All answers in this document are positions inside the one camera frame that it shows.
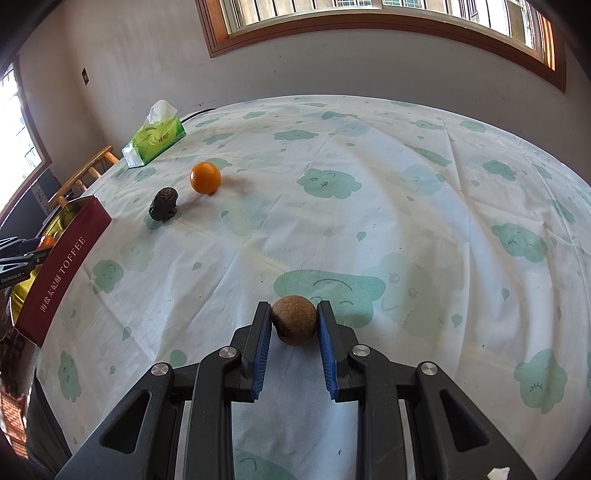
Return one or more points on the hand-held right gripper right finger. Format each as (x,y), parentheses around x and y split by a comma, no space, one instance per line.
(327,350)

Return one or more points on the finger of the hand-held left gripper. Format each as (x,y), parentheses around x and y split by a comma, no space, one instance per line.
(23,265)
(11,244)

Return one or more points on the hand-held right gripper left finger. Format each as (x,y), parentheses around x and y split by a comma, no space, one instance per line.
(262,350)

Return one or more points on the reddish orange tangerine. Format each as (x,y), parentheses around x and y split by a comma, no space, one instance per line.
(46,241)

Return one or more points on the red and gold tin box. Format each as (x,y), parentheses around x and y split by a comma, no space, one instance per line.
(60,277)

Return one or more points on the small brown longan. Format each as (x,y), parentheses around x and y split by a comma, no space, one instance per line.
(295,318)

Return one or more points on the side window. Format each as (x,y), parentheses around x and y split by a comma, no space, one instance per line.
(14,138)

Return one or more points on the wooden chair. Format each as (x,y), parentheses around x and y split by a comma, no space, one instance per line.
(99,159)

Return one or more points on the cloud print tablecloth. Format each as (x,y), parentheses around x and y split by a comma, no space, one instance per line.
(415,230)

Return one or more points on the dark wrinkled fruit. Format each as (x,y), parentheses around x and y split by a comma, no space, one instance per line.
(162,205)

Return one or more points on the green tissue pack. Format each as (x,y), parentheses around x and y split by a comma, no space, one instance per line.
(154,138)

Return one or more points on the small bright orange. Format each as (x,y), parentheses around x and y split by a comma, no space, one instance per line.
(205,177)

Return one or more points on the wooden framed window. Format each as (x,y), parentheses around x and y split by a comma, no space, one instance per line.
(214,27)

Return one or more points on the dark wall switch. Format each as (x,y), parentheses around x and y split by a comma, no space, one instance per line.
(85,76)

